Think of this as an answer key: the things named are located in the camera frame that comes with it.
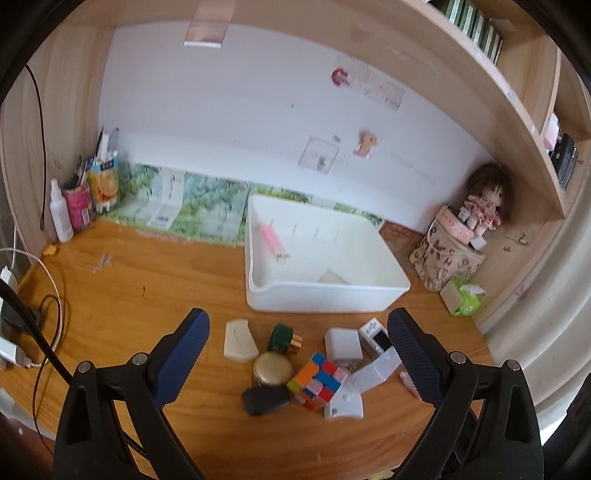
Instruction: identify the black cable on panel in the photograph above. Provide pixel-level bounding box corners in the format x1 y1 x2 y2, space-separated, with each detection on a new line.
25 65 48 232

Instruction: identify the black small case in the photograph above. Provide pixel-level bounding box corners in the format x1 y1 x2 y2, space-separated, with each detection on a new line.
241 385 291 417

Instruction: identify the thick black cable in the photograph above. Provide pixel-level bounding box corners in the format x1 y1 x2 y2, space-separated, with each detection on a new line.
0 279 74 385

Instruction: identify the cream plastic case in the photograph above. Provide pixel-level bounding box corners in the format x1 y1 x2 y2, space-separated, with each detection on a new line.
223 319 260 361

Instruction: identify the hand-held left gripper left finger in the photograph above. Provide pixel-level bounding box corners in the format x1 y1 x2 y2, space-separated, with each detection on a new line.
53 308 211 480

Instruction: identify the pink pen cup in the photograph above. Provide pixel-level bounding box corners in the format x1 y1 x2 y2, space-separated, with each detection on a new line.
62 182 95 230

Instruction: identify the black charger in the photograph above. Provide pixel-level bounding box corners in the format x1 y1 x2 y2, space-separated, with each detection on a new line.
0 295 38 330

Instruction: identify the green tissue pack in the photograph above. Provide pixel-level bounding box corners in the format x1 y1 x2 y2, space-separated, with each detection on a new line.
438 277 488 317

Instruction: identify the pink round box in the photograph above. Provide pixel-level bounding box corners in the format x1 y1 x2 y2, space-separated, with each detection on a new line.
436 205 476 243

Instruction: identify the orange juice carton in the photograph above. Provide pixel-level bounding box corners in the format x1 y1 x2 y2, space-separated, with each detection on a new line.
89 157 120 214

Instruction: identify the green printed backsplash paper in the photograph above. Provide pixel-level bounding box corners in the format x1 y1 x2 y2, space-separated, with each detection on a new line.
108 161 384 250

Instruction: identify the brown-haired doll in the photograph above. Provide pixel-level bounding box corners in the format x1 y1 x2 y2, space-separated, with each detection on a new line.
464 162 514 237

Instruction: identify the orange character wall sticker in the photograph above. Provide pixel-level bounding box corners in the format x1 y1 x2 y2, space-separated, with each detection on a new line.
353 130 380 160

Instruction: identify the wooden bookshelf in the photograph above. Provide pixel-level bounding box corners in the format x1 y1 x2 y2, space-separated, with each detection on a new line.
402 0 591 220

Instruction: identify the white spray bottle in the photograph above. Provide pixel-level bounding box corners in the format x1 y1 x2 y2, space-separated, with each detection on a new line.
50 178 75 243

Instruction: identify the row of green books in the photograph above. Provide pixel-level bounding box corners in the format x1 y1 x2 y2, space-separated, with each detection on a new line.
431 0 505 65

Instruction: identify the pink stick-shaped item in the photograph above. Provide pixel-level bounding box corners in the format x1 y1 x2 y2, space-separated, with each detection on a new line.
261 224 291 261

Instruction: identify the white power strip with cables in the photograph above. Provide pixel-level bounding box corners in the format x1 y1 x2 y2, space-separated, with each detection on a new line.
0 247 64 370

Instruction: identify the white charger plug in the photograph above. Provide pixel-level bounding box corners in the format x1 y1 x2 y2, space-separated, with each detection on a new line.
324 327 365 371

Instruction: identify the black item on shelf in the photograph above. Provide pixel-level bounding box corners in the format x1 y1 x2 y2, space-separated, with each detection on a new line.
549 133 580 190

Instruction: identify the white charger on strip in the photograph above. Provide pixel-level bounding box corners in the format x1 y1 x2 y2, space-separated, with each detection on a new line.
0 337 29 370

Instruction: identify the pale paper wall strip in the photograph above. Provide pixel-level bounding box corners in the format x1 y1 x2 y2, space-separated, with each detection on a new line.
335 55 406 112

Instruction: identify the brown patterned paper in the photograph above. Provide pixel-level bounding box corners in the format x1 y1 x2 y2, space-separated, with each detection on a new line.
379 220 432 261

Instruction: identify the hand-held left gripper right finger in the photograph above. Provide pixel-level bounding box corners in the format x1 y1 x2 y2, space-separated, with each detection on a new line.
387 308 544 480

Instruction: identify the white handheld game console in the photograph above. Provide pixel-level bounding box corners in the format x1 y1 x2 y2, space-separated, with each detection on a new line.
358 319 393 358

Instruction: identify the beige patterned bag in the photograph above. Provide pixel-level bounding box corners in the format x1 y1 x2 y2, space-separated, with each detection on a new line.
409 217 486 292

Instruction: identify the bundle of pens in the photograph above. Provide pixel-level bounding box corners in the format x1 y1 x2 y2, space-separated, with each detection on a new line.
69 154 96 190

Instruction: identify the pink white item on shelf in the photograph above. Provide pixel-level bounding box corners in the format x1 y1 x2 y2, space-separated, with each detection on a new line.
542 112 561 148

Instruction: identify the round gold compact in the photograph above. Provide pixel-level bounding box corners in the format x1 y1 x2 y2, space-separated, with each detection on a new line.
252 352 294 387

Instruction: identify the white plastic bin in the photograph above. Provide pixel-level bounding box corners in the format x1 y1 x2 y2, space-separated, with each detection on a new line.
245 194 411 313

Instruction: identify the multicolour puzzle cube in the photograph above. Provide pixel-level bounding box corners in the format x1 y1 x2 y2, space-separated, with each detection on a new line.
286 352 348 412

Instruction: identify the small pink item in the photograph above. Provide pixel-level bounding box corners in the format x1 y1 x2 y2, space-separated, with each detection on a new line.
399 370 421 398

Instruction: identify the tape patch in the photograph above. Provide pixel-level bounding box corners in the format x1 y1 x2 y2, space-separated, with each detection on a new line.
183 0 234 48

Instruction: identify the green gold-capped perfume bottle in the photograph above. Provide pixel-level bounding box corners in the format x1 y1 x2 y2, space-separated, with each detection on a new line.
267 324 304 355

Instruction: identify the pink paper wall sticker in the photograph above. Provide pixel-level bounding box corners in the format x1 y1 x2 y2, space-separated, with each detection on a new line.
298 135 341 174

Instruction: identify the white plastic clip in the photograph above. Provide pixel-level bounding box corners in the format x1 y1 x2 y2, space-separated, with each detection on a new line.
323 344 402 420

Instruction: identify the thin black cable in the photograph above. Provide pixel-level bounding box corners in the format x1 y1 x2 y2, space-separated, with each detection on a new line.
34 295 71 457

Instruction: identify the white curtain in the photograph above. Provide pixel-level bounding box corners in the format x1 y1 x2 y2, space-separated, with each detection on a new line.
480 175 591 444

